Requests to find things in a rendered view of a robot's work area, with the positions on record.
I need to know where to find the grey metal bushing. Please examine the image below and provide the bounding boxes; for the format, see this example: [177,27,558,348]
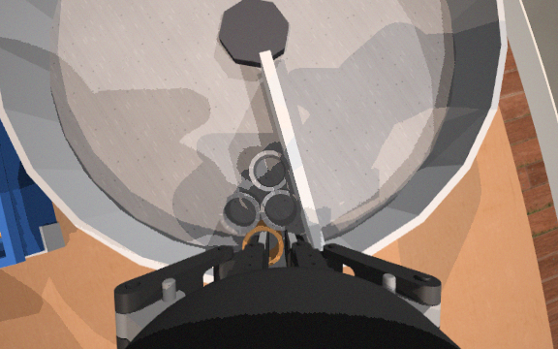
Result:
[261,188,301,231]
[219,191,261,235]
[249,150,290,191]

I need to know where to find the blue crate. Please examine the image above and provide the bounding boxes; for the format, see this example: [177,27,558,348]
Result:
[0,119,65,268]

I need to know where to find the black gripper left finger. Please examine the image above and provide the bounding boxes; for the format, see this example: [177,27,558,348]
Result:
[114,231,269,349]

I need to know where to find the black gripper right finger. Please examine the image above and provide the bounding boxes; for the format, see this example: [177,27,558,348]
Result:
[285,230,442,329]

